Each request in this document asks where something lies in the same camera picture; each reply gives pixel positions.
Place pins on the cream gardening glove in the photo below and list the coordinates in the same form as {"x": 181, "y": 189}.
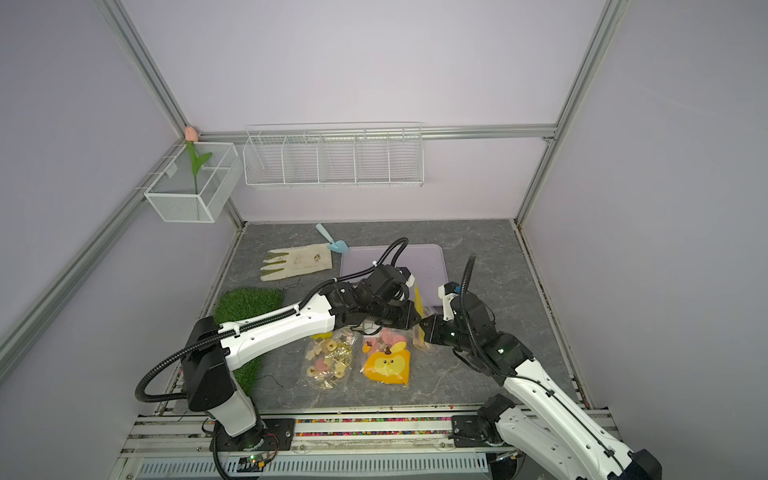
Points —
{"x": 291, "y": 262}

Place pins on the white wire wall shelf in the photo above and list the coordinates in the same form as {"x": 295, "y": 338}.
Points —
{"x": 334, "y": 154}

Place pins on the ziploc bag with small cookies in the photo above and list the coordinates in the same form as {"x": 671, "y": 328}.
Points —
{"x": 329, "y": 358}

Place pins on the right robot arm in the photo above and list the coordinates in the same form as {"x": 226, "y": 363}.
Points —
{"x": 534, "y": 414}

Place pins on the clear ziploc bag of cookies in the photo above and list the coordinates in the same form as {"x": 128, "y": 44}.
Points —
{"x": 423, "y": 311}

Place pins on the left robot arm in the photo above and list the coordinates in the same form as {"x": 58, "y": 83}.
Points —
{"x": 202, "y": 373}

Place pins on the light blue garden trowel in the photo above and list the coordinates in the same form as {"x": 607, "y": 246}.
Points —
{"x": 336, "y": 246}

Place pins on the ziploc bag with yellow toy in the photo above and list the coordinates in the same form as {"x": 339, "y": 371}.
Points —
{"x": 386, "y": 358}

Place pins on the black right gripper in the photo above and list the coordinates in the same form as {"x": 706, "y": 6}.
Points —
{"x": 431, "y": 331}

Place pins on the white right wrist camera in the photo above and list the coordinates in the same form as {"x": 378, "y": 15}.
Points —
{"x": 447, "y": 293}

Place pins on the artificial pink tulip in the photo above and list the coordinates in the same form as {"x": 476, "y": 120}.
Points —
{"x": 196, "y": 160}

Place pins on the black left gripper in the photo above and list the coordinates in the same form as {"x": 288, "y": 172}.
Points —
{"x": 408, "y": 319}

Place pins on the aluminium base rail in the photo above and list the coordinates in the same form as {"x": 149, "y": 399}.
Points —
{"x": 359, "y": 443}

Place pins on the white mesh wall box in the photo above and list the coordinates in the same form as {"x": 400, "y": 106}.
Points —
{"x": 172, "y": 193}

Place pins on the lilac plastic tray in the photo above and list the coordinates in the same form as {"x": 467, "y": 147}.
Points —
{"x": 425, "y": 261}

